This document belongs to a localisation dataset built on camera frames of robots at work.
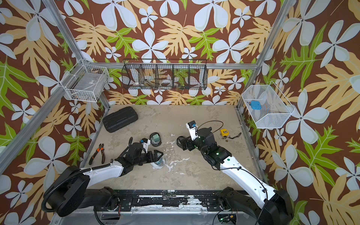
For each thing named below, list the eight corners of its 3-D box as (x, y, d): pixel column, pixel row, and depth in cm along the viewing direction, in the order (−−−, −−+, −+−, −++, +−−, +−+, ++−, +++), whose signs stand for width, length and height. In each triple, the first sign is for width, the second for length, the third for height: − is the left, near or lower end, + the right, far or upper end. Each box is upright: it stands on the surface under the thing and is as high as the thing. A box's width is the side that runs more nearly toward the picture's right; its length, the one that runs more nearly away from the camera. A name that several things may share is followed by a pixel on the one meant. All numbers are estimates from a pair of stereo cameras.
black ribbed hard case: (109, 135, 104) (106, 130, 99) (104, 123, 111) (100, 117, 106) (140, 120, 113) (138, 114, 108) (133, 110, 121) (131, 104, 115)
